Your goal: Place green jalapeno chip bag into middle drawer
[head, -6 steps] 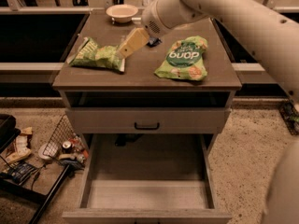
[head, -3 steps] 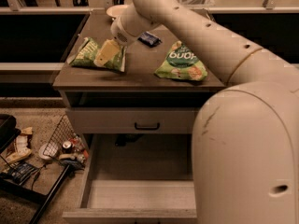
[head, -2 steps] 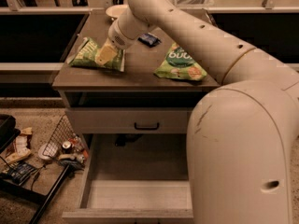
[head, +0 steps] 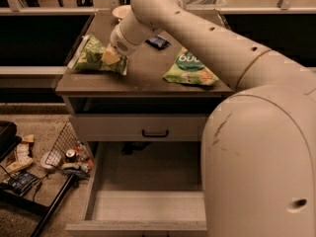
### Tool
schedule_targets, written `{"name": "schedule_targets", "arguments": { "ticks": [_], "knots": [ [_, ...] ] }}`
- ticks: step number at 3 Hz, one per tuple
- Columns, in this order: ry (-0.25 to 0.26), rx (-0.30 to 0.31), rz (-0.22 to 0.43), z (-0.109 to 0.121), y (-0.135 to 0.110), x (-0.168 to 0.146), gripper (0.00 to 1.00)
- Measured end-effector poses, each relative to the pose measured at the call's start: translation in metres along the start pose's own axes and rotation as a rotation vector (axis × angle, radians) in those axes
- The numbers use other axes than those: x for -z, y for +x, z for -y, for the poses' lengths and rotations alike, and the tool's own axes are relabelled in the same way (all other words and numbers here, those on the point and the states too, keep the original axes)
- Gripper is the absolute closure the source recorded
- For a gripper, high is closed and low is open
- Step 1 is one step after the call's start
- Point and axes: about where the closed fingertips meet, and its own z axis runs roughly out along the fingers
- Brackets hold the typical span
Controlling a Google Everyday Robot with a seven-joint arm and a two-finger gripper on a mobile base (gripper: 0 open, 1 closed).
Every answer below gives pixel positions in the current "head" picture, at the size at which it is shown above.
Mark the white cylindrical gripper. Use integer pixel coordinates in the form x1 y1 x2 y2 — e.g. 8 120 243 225
102 11 161 65

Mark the green jalapeno chip bag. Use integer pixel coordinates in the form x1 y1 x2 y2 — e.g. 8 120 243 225
68 35 128 75

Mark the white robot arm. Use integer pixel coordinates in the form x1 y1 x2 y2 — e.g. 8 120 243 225
110 0 316 237

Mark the closed upper drawer front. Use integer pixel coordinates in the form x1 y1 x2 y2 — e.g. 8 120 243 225
69 114 206 141

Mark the green round-logo snack bag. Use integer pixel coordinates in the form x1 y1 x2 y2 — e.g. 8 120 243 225
163 47 218 86

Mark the open bottom drawer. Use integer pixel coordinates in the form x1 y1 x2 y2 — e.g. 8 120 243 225
66 142 206 237

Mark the white ceramic bowl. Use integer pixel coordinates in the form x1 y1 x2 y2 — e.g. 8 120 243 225
113 5 131 20

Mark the small dark blue packet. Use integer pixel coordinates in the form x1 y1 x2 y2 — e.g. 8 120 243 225
145 36 171 50

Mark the soda can in basket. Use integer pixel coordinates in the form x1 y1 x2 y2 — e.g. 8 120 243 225
65 149 76 163

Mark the white round lid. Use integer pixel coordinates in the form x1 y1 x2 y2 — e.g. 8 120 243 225
40 151 61 170

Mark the white snack package on floor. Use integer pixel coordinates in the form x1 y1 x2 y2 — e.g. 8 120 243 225
5 134 35 174

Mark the dark blue packet on floor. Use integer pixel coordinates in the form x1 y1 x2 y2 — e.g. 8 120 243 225
0 171 40 196

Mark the black drawer handle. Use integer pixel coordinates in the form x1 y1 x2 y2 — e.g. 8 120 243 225
141 129 169 138

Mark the black wire basket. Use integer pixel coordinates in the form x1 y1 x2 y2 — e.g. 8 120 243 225
48 121 93 180

